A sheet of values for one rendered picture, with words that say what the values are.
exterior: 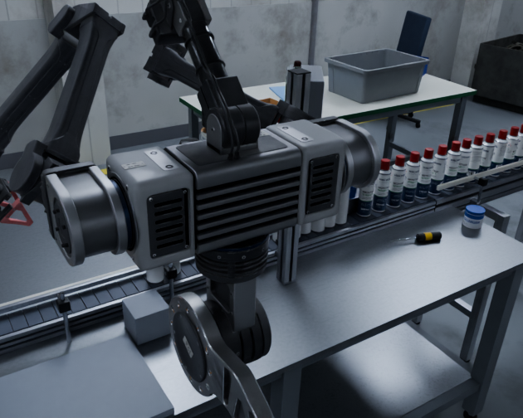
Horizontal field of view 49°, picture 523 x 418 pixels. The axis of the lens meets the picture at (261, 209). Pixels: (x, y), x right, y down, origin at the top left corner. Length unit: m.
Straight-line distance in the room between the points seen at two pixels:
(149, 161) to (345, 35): 5.17
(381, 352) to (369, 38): 4.20
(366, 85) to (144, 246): 2.89
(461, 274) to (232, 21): 3.69
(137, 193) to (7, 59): 3.84
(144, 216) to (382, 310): 1.05
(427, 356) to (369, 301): 0.85
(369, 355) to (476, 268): 0.70
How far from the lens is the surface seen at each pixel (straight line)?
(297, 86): 1.53
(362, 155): 1.08
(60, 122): 1.10
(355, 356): 2.50
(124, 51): 4.85
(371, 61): 4.14
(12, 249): 2.10
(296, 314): 1.69
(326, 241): 2.00
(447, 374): 2.53
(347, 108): 3.58
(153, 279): 1.72
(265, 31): 5.40
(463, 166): 2.45
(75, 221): 0.84
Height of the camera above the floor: 1.88
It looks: 28 degrees down
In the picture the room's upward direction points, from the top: 2 degrees clockwise
